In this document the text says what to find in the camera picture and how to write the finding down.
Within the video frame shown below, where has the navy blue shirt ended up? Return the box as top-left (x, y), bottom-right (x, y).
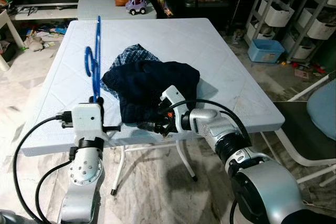
top-left (101, 60), bottom-right (201, 125)

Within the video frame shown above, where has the blue plastic hanger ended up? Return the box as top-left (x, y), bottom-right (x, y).
top-left (84, 16), bottom-right (103, 104)

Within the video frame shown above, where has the blue plaid cloth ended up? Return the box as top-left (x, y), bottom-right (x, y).
top-left (109, 44), bottom-right (161, 78)

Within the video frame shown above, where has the beige stuffed toy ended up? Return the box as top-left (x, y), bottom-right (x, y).
top-left (24, 33), bottom-right (46, 51)

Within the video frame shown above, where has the light blue cushion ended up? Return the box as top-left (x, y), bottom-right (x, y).
top-left (306, 80), bottom-right (336, 141)

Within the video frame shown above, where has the white television bench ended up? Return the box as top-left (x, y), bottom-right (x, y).
top-left (10, 3), bottom-right (79, 21)

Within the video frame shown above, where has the purple toy car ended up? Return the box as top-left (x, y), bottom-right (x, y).
top-left (125, 0), bottom-right (148, 16)

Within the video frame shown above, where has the white folding chair grey seat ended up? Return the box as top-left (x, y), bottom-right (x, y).
top-left (260, 69), bottom-right (336, 185)

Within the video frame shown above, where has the white shelf cart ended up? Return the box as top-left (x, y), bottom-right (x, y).
top-left (246, 0), bottom-right (297, 51)
top-left (281, 0), bottom-right (336, 62)

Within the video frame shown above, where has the white low side table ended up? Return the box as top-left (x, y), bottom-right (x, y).
top-left (0, 9), bottom-right (24, 72)

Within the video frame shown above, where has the small light blue bin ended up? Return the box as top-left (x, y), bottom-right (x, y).
top-left (247, 39), bottom-right (285, 63)

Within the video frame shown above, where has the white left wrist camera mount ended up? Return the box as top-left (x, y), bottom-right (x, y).
top-left (71, 102), bottom-right (106, 142)

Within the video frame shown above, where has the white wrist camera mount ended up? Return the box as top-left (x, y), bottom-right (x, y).
top-left (71, 102), bottom-right (106, 142)
top-left (159, 85), bottom-right (188, 130)

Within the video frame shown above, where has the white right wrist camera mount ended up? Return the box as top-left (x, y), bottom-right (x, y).
top-left (159, 85), bottom-right (188, 130)

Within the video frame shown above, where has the long black left arm cable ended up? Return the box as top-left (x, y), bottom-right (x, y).
top-left (13, 110), bottom-right (73, 223)

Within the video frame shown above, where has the short black left arm cable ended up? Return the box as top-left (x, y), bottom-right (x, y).
top-left (35, 159), bottom-right (73, 223)

